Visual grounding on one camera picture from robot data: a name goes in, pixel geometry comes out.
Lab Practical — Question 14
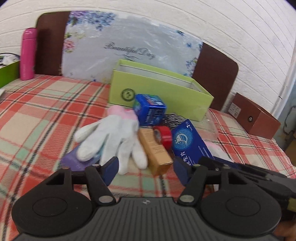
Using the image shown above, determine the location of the brown cardboard box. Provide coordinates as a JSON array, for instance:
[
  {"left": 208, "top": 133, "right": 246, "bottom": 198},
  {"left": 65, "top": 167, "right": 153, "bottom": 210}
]
[{"left": 228, "top": 93, "right": 280, "bottom": 140}]

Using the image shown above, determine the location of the pink thermos bottle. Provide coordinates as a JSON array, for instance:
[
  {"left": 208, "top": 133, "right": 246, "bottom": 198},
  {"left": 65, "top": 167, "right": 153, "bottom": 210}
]
[{"left": 20, "top": 28, "right": 37, "bottom": 80}]

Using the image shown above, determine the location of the blue medicine box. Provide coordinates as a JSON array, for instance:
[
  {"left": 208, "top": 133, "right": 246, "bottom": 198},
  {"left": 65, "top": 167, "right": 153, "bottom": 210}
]
[{"left": 171, "top": 119, "right": 233, "bottom": 166}]

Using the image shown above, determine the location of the gold brown small box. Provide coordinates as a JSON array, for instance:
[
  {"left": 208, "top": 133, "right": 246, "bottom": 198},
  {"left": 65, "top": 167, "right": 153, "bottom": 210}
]
[{"left": 138, "top": 128, "right": 173, "bottom": 176}]

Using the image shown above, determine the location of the white pink glove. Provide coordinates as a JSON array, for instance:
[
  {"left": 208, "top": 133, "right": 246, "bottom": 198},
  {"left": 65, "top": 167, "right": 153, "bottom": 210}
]
[{"left": 74, "top": 105, "right": 148, "bottom": 175}]

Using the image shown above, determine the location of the blue chewing gum box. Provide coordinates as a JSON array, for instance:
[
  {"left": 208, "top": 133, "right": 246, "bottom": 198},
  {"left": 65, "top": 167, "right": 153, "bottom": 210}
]
[{"left": 133, "top": 94, "right": 167, "bottom": 126}]

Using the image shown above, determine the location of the dark brown wooden headboard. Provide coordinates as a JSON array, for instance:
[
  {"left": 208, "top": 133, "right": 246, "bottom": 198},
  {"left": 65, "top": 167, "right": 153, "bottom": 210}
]
[{"left": 35, "top": 11, "right": 239, "bottom": 111}]

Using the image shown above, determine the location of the purple small box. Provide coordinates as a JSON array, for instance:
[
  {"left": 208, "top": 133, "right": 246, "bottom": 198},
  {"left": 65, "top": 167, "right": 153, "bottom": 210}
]
[{"left": 61, "top": 145, "right": 101, "bottom": 171}]

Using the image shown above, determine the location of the green tray box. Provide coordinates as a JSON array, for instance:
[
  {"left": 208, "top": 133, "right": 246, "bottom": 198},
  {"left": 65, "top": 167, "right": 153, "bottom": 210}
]
[{"left": 0, "top": 53, "right": 20, "bottom": 88}]

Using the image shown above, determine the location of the green cardboard storage box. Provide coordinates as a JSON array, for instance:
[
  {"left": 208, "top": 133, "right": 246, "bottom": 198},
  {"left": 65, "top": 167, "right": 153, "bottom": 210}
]
[{"left": 108, "top": 59, "right": 214, "bottom": 121}]

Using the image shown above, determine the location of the steel wool scrubber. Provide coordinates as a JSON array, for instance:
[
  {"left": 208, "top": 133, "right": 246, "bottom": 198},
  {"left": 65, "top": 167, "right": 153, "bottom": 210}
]
[{"left": 161, "top": 113, "right": 185, "bottom": 130}]

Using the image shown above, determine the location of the red tape roll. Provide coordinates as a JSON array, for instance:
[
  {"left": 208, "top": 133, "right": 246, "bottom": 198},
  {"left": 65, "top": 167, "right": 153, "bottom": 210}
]
[{"left": 153, "top": 126, "right": 173, "bottom": 150}]

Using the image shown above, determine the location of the floral Beautiful Day plastic bag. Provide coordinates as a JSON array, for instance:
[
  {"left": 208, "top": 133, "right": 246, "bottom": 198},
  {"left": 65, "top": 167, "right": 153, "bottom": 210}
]
[{"left": 61, "top": 11, "right": 203, "bottom": 83}]

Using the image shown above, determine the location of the clear plastic cup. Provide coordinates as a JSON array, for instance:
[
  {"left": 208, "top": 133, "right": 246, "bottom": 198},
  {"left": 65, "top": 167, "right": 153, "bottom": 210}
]
[{"left": 202, "top": 109, "right": 219, "bottom": 142}]

